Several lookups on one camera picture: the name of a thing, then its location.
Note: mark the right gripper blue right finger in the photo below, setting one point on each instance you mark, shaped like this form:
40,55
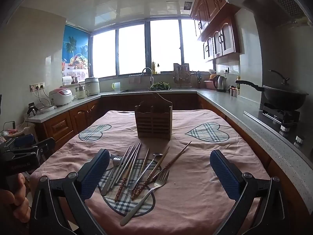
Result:
243,188

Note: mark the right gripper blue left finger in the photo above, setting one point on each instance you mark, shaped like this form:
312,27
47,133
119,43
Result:
47,215

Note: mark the steel spoon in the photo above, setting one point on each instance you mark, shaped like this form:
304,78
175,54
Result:
134,184

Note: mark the brown chopstick with dotted end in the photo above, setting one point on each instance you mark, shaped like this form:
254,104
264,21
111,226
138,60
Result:
139,190

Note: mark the short wooden chopstick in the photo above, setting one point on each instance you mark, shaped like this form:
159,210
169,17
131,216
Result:
145,160

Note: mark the long brown wooden chopstick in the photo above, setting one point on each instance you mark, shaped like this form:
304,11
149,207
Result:
171,162

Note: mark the large steel fork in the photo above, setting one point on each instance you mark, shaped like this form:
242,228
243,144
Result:
160,181

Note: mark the person's left hand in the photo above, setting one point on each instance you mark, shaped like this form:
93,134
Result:
16,205

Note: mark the lower wooden cabinets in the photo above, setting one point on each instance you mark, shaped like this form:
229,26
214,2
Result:
279,157

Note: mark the wooden cabinets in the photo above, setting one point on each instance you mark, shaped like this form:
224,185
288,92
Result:
279,157
215,27

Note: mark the white pink rice cooker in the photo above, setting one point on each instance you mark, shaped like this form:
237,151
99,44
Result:
60,97

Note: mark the small white electric kettle pot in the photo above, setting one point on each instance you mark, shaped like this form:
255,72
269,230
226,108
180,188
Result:
81,92

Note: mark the pink cloth with plaid hearts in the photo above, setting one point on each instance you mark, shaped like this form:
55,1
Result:
192,201

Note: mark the cream electric cooker pot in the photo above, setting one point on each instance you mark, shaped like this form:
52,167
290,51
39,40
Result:
92,85

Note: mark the tropical fruit poster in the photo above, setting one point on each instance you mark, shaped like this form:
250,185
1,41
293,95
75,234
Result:
75,54

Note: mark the black wok with lid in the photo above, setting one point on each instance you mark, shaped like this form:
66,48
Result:
282,96

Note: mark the spice jars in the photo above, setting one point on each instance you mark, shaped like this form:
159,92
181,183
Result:
234,91

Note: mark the wooden utensil holder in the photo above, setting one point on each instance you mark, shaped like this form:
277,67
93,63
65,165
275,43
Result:
154,117

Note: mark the condiment bottles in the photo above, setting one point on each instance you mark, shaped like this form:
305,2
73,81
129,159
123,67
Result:
238,84

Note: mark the stainless steel electric kettle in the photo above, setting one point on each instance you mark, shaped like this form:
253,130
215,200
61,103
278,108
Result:
220,83

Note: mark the pink basin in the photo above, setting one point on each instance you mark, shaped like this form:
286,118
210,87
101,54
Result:
209,84

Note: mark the pink dish cloth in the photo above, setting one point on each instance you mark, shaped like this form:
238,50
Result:
134,79

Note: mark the window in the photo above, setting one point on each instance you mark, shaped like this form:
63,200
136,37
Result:
128,50

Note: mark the sink faucet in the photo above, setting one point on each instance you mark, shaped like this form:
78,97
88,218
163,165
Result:
148,71

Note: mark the dish drying rack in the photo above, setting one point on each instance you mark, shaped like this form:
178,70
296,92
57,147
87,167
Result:
182,75

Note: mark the green leafy vegetables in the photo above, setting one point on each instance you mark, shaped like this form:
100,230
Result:
160,86

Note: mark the yellow bottle on sill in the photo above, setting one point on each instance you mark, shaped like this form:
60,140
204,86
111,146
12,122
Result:
153,67

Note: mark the upper wooden cabinets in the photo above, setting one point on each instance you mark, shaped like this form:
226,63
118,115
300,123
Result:
215,27

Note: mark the range hood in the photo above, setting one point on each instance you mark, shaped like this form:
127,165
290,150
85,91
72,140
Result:
277,13

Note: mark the wall power outlet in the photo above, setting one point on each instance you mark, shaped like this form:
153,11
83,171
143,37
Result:
37,86

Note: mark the measuring jug with green handle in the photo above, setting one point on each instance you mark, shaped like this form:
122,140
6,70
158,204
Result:
116,86

